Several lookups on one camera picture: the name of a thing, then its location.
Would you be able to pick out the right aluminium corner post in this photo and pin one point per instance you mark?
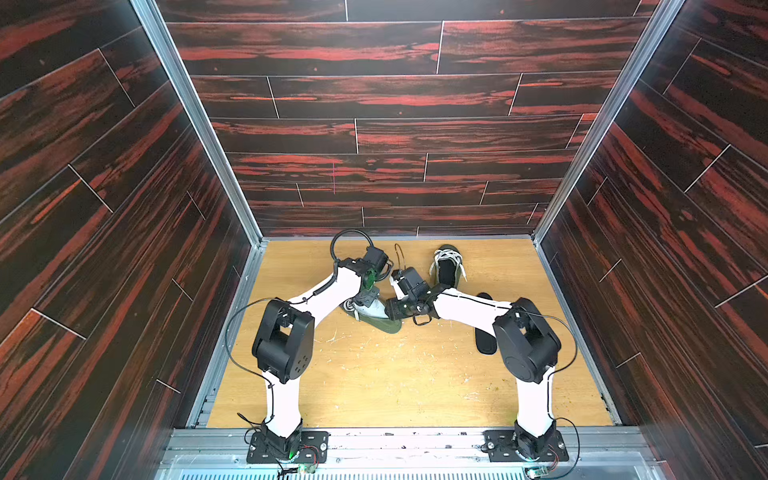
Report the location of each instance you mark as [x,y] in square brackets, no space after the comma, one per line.
[648,42]

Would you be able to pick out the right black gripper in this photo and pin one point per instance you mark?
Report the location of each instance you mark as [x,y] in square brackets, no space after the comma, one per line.
[402,306]

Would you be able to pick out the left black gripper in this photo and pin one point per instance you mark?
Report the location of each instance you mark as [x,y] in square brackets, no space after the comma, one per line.
[374,290]

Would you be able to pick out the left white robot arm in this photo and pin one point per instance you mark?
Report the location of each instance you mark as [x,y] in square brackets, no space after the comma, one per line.
[284,343]

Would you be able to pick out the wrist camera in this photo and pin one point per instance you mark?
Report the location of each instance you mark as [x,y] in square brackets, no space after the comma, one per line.
[410,283]
[377,258]

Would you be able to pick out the left aluminium corner post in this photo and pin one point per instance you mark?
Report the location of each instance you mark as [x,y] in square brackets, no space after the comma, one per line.
[160,38]

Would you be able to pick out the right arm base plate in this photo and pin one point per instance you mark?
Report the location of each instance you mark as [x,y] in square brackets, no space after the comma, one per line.
[509,445]

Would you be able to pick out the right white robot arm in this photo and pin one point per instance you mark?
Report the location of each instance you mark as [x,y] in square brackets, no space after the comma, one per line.
[528,346]

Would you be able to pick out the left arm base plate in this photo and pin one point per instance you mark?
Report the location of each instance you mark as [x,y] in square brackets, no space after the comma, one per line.
[301,447]

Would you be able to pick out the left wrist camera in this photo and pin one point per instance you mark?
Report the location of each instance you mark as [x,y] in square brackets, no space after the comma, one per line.
[377,258]

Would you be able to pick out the aluminium corner post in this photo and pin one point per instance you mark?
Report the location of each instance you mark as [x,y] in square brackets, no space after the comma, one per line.
[648,42]
[160,38]

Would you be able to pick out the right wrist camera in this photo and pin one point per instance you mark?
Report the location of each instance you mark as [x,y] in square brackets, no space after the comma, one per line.
[410,283]

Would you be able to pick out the green shoe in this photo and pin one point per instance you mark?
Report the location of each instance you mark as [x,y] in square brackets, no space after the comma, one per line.
[447,267]
[367,307]

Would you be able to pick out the front aluminium frame rail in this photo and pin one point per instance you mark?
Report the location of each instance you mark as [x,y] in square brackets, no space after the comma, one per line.
[412,453]

